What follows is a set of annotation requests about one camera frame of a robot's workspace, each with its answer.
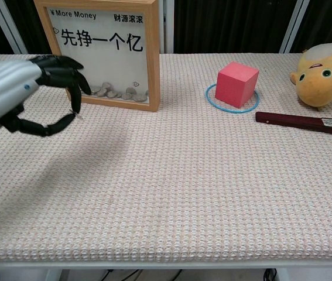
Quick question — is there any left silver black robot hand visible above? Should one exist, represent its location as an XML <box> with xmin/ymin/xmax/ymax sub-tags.
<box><xmin>0</xmin><ymin>54</ymin><xmax>93</xmax><ymax>138</ymax></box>

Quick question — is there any silver coin pile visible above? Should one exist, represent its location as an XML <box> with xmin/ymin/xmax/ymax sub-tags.
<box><xmin>91</xmin><ymin>81</ymin><xmax>149</xmax><ymax>102</ymax></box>

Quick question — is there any beige woven tablecloth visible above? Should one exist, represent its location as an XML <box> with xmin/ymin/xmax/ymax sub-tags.
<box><xmin>0</xmin><ymin>53</ymin><xmax>332</xmax><ymax>263</ymax></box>

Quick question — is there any red foam cube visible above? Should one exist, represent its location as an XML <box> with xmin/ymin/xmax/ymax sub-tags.
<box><xmin>214</xmin><ymin>61</ymin><xmax>260</xmax><ymax>108</ymax></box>

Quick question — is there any dark red folded fan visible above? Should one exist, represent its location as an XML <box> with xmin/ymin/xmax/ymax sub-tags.
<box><xmin>255</xmin><ymin>111</ymin><xmax>332</xmax><ymax>138</ymax></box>

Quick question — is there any yellow plush toy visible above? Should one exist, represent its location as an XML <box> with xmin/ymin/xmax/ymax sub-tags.
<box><xmin>289</xmin><ymin>37</ymin><xmax>332</xmax><ymax>111</ymax></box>

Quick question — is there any white frame post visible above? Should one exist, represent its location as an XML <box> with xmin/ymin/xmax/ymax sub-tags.
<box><xmin>0</xmin><ymin>0</ymin><xmax>28</xmax><ymax>55</ymax></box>
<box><xmin>279</xmin><ymin>0</ymin><xmax>312</xmax><ymax>53</ymax></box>
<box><xmin>158</xmin><ymin>0</ymin><xmax>175</xmax><ymax>54</ymax></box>

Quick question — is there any wooden frame coin bank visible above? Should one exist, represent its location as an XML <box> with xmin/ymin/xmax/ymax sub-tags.
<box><xmin>33</xmin><ymin>0</ymin><xmax>161</xmax><ymax>113</ymax></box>

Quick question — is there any blue ring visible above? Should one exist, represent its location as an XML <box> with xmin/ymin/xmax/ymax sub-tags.
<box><xmin>205</xmin><ymin>83</ymin><xmax>261</xmax><ymax>114</ymax></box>

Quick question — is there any black cable bundle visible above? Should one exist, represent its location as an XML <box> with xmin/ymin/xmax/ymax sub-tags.
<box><xmin>263</xmin><ymin>268</ymin><xmax>278</xmax><ymax>281</ymax></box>
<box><xmin>101</xmin><ymin>268</ymin><xmax>184</xmax><ymax>281</ymax></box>

